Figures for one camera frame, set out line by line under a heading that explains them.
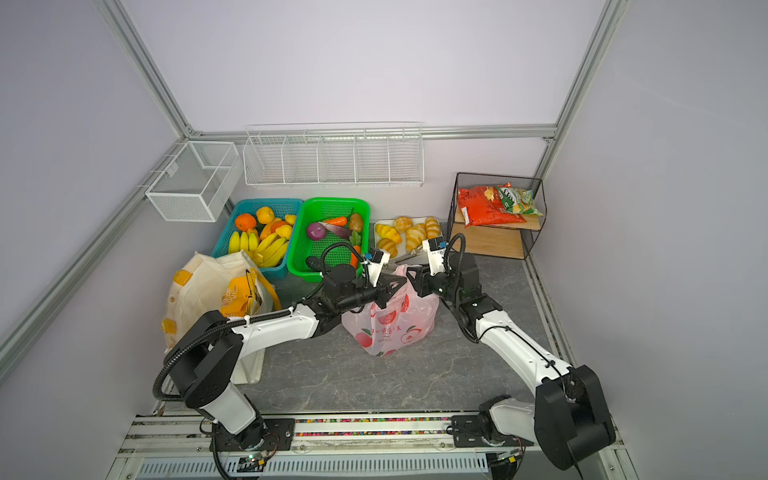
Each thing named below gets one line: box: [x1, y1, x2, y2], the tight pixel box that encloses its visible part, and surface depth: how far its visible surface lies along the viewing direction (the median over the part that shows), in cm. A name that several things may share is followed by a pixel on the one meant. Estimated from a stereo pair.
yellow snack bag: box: [221, 268, 267, 318], surface depth 85 cm
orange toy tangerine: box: [235, 213, 257, 232], surface depth 111 cm
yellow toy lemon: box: [275, 224, 293, 239], surface depth 110 cm
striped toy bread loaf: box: [376, 224, 402, 244], surface depth 117 cm
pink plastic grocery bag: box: [342, 264, 440, 356], surface depth 82 cm
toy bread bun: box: [393, 216, 413, 232], surface depth 118 cm
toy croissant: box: [405, 223, 427, 253], surface depth 114 cm
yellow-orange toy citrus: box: [256, 206, 275, 224], surface depth 114 cm
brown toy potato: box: [349, 213, 363, 232], surface depth 117 cm
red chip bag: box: [458, 182, 527, 227], surface depth 99 cm
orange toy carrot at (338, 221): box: [324, 216, 348, 227], surface depth 118 cm
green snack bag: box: [496, 186, 544, 216], surface depth 100 cm
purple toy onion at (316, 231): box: [308, 222, 326, 241], surface depth 112 cm
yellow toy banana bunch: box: [228, 230, 289, 268], surface depth 107 cm
